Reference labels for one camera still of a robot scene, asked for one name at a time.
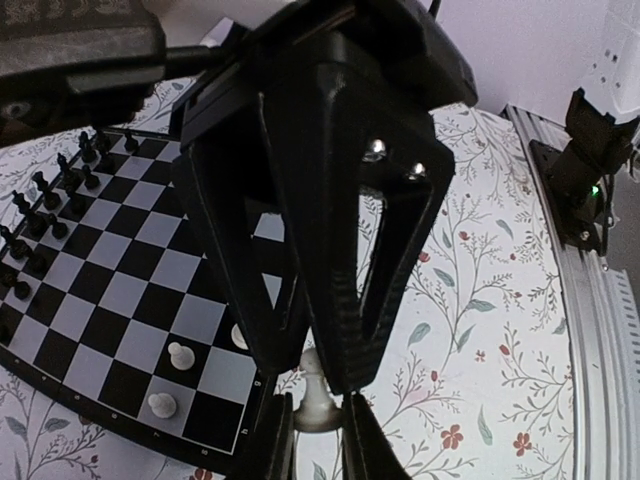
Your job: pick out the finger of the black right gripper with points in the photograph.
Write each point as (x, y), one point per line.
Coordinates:
(382, 175)
(222, 171)

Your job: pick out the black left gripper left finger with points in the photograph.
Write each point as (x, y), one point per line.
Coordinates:
(272, 448)

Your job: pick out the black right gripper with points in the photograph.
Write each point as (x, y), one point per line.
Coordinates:
(274, 65)

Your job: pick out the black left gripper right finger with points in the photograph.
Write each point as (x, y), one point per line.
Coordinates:
(366, 453)

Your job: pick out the white chess pawn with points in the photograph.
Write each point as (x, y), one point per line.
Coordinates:
(317, 411)
(182, 357)
(238, 338)

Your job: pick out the white chess piece corner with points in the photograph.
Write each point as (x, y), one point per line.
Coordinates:
(162, 405)

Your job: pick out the black and silver chessboard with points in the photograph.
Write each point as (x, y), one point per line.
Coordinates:
(98, 345)

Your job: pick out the black chess pieces back row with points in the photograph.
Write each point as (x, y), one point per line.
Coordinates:
(17, 168)

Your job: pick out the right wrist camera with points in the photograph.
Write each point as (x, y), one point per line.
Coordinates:
(72, 64)

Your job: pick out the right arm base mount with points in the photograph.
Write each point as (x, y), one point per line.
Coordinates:
(578, 181)

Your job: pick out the front aluminium rail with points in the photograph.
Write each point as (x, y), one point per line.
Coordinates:
(603, 324)

